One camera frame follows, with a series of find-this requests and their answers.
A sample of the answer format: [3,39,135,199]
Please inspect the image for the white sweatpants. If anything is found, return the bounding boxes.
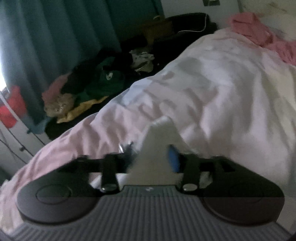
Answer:
[117,116,189,188]

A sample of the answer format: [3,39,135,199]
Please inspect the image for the black clothes pile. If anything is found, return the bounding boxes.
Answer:
[44,13,218,140]

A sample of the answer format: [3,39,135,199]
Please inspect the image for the pink white bed duvet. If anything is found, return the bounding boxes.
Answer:
[1,29,295,233]

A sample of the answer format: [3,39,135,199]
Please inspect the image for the pink plush pillow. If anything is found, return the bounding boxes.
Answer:
[42,73,69,104]

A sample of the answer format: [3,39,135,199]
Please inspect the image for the red bag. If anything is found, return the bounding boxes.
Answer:
[0,86,27,128]

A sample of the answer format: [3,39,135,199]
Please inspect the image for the dark teal right curtain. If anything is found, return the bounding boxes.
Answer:
[0,0,163,126]

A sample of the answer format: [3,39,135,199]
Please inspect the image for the pink garment on bed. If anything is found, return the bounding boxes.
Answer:
[230,12,295,65]

